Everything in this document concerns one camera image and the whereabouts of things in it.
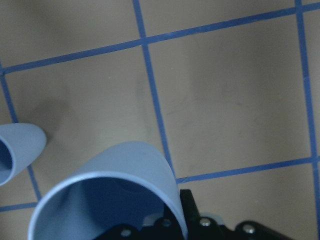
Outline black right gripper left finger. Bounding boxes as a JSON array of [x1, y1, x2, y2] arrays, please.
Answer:
[[98, 214, 175, 240]]

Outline blue plastic cup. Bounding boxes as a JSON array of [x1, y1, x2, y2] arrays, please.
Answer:
[[0, 123, 47, 186], [27, 141, 188, 240]]

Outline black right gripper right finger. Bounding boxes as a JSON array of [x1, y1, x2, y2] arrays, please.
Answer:
[[180, 189, 290, 240]]

